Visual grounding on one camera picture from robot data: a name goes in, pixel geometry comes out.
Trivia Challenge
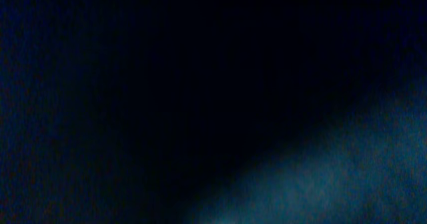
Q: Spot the navy blue garment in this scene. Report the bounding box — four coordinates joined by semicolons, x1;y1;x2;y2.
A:
1;0;426;223

